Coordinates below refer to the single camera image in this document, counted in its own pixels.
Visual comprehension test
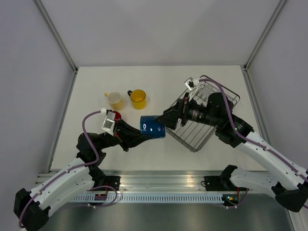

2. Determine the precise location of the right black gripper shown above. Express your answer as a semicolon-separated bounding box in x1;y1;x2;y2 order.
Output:
154;92;220;129

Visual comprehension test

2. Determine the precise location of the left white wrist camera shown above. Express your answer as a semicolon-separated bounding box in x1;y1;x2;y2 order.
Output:
101;109;116;135

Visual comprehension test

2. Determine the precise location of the right aluminium frame post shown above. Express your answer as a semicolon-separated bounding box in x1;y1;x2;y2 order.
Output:
243;0;288;72

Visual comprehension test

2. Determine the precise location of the white slotted cable duct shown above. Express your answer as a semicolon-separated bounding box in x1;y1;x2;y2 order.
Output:
70;193;223;204

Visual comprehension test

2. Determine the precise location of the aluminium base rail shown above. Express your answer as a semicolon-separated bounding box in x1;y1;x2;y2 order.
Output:
33;169;272;193

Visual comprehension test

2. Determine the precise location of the red mug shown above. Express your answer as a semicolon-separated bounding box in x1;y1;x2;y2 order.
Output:
113;111;122;121

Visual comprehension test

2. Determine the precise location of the bright yellow mug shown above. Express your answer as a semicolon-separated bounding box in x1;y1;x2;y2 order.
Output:
128;89;146;110

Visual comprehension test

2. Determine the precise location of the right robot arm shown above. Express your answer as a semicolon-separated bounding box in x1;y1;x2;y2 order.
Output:
156;92;308;212

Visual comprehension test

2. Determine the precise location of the aluminium frame post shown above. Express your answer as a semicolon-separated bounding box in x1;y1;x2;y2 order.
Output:
243;0;288;72
33;0;78;74

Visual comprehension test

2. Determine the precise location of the blue mug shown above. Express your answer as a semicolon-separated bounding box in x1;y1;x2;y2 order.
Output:
140;115;166;139

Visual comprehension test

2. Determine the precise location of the left aluminium frame post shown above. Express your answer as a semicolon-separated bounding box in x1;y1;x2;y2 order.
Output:
33;0;78;74

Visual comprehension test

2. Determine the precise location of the pale yellow mug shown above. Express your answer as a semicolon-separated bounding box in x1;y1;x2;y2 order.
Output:
104;91;123;111

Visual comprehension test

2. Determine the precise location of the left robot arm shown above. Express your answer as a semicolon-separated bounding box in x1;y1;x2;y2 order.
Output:
13;119;151;231

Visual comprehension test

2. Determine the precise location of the clear glass far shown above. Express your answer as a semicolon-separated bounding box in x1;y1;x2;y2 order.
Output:
203;84;214;95

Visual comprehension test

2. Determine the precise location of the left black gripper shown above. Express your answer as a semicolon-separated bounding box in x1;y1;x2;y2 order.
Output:
98;117;152;151

